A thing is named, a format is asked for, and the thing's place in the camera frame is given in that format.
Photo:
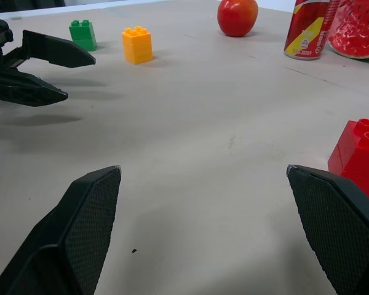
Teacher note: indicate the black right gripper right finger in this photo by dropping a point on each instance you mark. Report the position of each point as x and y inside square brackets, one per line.
[341, 233]

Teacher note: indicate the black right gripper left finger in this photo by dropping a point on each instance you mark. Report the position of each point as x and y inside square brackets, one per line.
[70, 239]

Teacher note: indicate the green toy brick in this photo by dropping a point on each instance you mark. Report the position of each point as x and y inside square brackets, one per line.
[83, 35]

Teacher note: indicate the dark furniture behind table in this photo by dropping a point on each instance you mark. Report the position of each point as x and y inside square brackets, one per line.
[21, 5]

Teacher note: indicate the red toy brick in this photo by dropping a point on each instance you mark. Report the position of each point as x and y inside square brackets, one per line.
[361, 159]

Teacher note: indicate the orange toy brick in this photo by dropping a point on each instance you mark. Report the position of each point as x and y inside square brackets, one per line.
[137, 46]

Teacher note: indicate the red apple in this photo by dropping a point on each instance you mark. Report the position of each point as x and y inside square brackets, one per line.
[237, 17]

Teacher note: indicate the watermelon slice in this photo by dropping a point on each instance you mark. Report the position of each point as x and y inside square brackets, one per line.
[356, 30]

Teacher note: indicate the red and yellow drink can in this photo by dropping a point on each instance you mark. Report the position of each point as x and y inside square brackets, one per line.
[307, 29]

